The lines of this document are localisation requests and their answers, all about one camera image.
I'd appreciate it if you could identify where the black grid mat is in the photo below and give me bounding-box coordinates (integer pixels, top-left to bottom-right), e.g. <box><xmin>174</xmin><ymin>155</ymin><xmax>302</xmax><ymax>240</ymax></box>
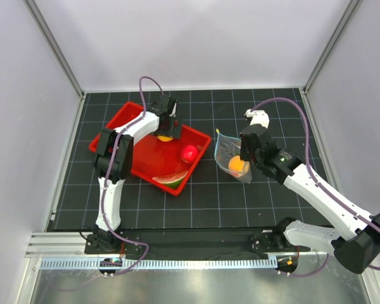
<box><xmin>47</xmin><ymin>88</ymin><xmax>327</xmax><ymax>231</ymax></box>

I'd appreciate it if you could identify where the orange peach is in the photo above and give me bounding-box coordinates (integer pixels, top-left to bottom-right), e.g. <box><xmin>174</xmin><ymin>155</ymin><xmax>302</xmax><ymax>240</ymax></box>
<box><xmin>228</xmin><ymin>155</ymin><xmax>250</xmax><ymax>176</ymax></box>

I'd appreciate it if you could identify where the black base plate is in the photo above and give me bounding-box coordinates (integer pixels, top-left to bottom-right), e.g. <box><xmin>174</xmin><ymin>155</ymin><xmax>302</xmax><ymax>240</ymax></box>
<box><xmin>84</xmin><ymin>227</ymin><xmax>310</xmax><ymax>261</ymax></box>

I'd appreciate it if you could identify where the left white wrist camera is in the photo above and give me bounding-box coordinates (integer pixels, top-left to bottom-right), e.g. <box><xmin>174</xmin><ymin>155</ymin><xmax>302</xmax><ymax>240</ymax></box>
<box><xmin>170</xmin><ymin>101</ymin><xmax>177</xmax><ymax>117</ymax></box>

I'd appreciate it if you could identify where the red plastic tray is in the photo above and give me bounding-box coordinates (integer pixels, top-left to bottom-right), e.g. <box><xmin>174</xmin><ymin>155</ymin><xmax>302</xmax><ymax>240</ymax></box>
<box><xmin>88</xmin><ymin>101</ymin><xmax>212</xmax><ymax>198</ymax></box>

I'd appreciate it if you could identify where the red apple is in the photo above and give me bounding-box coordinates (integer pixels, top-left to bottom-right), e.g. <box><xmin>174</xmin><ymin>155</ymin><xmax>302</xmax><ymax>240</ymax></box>
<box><xmin>180</xmin><ymin>144</ymin><xmax>200</xmax><ymax>164</ymax></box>

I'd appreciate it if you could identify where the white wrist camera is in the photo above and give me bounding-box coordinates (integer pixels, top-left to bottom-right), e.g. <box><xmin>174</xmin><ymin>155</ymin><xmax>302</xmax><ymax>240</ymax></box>
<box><xmin>244</xmin><ymin>109</ymin><xmax>270</xmax><ymax>129</ymax></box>
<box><xmin>170</xmin><ymin>101</ymin><xmax>177</xmax><ymax>117</ymax></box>

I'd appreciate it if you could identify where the clear zip top bag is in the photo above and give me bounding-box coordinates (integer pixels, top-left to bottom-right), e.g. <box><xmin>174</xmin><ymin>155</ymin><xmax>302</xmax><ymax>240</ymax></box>
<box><xmin>214</xmin><ymin>129</ymin><xmax>252</xmax><ymax>184</ymax></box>

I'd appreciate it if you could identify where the right aluminium frame post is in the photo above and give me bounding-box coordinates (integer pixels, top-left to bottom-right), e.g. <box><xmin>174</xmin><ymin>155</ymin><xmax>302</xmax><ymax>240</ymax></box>
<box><xmin>303</xmin><ymin>0</ymin><xmax>362</xmax><ymax>95</ymax></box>

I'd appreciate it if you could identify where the aluminium frame post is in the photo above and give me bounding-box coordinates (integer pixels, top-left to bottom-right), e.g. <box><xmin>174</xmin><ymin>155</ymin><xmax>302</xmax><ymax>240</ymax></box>
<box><xmin>303</xmin><ymin>0</ymin><xmax>362</xmax><ymax>95</ymax></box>
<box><xmin>23</xmin><ymin>0</ymin><xmax>84</xmax><ymax>99</ymax></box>

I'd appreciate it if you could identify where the watermelon slice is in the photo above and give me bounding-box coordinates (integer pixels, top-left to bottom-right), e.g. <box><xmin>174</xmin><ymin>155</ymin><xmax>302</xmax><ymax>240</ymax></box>
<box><xmin>152</xmin><ymin>170</ymin><xmax>188</xmax><ymax>189</ymax></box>

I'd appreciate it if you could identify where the left aluminium frame post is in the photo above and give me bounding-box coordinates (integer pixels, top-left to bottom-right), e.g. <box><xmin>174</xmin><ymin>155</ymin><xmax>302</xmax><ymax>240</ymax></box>
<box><xmin>23</xmin><ymin>0</ymin><xmax>84</xmax><ymax>99</ymax></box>

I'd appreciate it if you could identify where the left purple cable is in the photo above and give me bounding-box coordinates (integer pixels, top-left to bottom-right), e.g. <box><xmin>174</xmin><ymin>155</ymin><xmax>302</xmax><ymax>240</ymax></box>
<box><xmin>99</xmin><ymin>75</ymin><xmax>165</xmax><ymax>275</ymax></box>

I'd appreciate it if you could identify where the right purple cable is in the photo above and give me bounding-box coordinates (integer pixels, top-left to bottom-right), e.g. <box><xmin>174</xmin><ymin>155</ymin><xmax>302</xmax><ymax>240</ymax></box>
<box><xmin>250</xmin><ymin>96</ymin><xmax>380</xmax><ymax>279</ymax></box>

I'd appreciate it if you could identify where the purple cable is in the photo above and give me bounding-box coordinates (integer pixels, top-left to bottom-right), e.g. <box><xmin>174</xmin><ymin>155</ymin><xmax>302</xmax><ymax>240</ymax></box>
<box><xmin>250</xmin><ymin>96</ymin><xmax>380</xmax><ymax>279</ymax></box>
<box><xmin>99</xmin><ymin>75</ymin><xmax>165</xmax><ymax>275</ymax></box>

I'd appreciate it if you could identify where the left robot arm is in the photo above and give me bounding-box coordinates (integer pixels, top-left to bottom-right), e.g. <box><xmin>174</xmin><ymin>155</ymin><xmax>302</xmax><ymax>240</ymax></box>
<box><xmin>87</xmin><ymin>94</ymin><xmax>182</xmax><ymax>253</ymax></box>

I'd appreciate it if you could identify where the slotted cable duct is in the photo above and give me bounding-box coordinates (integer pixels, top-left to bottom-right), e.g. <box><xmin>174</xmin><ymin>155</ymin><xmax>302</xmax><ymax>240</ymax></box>
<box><xmin>39</xmin><ymin>256</ymin><xmax>277</xmax><ymax>271</ymax></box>

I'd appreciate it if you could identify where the yellow lemon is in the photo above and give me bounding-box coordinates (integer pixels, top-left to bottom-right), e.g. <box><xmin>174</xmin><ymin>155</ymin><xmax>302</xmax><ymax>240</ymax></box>
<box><xmin>157</xmin><ymin>136</ymin><xmax>173</xmax><ymax>143</ymax></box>

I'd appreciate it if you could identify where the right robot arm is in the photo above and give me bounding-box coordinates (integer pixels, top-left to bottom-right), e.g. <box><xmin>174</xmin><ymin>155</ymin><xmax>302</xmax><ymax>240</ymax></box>
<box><xmin>240</xmin><ymin>124</ymin><xmax>380</xmax><ymax>274</ymax></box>

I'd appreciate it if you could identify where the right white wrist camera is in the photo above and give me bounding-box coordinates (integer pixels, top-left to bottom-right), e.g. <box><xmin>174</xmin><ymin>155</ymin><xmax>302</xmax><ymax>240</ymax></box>
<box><xmin>244</xmin><ymin>109</ymin><xmax>270</xmax><ymax>129</ymax></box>

